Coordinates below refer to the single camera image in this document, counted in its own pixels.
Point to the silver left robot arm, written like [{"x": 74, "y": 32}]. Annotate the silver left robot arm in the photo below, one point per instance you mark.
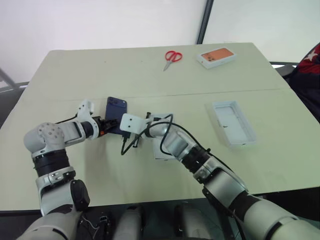
[{"x": 50, "y": 135}]

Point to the grey rounded robot body part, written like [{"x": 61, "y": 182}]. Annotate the grey rounded robot body part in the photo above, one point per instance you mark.
[{"x": 130, "y": 222}]

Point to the dark vertical pole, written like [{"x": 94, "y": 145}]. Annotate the dark vertical pole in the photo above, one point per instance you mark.
[{"x": 203, "y": 22}]

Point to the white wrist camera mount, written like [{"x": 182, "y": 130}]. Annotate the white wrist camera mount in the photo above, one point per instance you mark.
[
  {"x": 131, "y": 123},
  {"x": 84, "y": 108}
]

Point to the open white phone box base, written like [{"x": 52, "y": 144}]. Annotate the open white phone box base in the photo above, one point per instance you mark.
[{"x": 232, "y": 125}]

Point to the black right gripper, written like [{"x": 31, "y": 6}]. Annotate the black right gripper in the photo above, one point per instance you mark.
[{"x": 126, "y": 136}]

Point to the white phone box orange print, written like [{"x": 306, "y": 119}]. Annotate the white phone box orange print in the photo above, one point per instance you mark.
[{"x": 216, "y": 58}]

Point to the white box lid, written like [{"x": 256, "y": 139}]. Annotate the white box lid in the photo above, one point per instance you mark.
[{"x": 161, "y": 153}]

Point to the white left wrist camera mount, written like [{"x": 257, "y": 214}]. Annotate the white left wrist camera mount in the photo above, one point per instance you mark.
[{"x": 84, "y": 108}]

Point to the person in dark red clothes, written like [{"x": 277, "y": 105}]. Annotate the person in dark red clothes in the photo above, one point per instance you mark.
[{"x": 307, "y": 80}]

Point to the dark blue smartphone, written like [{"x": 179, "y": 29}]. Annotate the dark blue smartphone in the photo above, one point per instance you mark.
[{"x": 116, "y": 108}]

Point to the grey metal frame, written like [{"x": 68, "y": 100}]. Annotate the grey metal frame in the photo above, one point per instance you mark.
[{"x": 7, "y": 80}]

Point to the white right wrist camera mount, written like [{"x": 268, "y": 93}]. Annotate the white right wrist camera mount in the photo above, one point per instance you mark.
[{"x": 131, "y": 123}]

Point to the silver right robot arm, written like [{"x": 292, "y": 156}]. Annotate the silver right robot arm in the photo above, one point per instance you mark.
[{"x": 225, "y": 180}]

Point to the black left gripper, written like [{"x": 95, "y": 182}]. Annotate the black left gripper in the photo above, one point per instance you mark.
[{"x": 102, "y": 126}]

